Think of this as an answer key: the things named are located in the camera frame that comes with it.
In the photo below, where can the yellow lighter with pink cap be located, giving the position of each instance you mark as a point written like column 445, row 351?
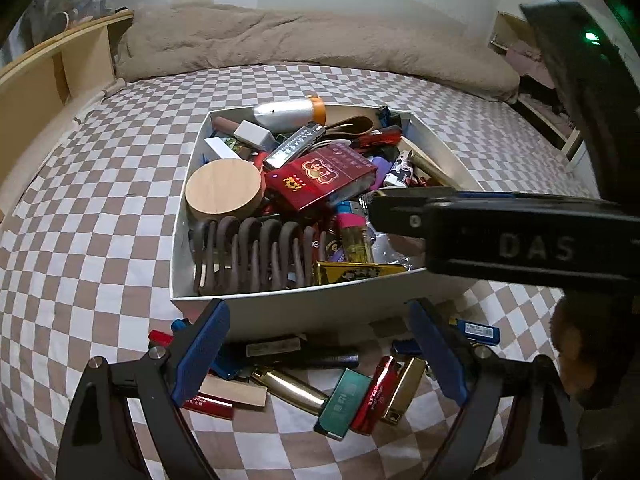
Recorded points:
column 352, row 240

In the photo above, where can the cow print item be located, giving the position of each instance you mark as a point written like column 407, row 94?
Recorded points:
column 402, row 170

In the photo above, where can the wooden closet shelf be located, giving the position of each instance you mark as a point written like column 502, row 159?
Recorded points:
column 575, row 145

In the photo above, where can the person's right hand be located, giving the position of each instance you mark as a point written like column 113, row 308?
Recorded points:
column 585, row 345

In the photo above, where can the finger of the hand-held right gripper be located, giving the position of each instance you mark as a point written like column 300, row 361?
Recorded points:
column 397, row 212

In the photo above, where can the wooden lighter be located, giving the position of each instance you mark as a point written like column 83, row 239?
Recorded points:
column 240, row 395

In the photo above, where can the round wooden lid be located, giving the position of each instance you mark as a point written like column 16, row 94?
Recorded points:
column 222, row 190

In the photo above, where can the white cardboard box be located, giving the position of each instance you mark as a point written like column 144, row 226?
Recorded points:
column 280, row 315

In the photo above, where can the wooden bedside shelf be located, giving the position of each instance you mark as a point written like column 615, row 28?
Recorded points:
column 50, row 65

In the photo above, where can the checkered bed sheet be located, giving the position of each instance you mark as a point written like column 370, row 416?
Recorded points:
column 100, row 210

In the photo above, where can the silver engraved bar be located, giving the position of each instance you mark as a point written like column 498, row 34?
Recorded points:
column 295, row 147

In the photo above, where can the white tube with orange end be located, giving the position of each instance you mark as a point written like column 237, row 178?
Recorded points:
column 287, row 112

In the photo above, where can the brown hair claw clip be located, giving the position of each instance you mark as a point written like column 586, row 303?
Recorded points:
column 250, row 255

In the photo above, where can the gold lighter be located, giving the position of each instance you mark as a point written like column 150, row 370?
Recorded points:
column 402, row 390

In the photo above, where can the pile of clothes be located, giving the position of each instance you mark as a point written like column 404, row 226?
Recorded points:
column 530, row 67

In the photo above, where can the beige blanket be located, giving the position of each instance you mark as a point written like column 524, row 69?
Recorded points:
column 300, row 40

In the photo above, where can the red cigarette pack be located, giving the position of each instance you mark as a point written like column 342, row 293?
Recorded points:
column 320, row 175

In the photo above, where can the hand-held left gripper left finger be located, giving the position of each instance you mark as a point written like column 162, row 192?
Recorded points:
column 202, row 355

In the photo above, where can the black and yellow packet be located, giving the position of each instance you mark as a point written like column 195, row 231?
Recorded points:
column 360, row 272

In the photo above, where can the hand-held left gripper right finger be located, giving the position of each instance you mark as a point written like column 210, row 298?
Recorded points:
column 440, row 355

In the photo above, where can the gold tube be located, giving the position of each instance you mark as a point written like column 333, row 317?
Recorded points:
column 427, row 162

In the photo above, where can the small white box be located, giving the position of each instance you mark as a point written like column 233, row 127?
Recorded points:
column 252, row 134

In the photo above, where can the pile of lighters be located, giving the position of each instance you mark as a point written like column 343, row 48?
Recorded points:
column 372, row 400

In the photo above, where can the clear storage bin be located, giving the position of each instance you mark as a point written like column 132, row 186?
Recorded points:
column 80, row 0

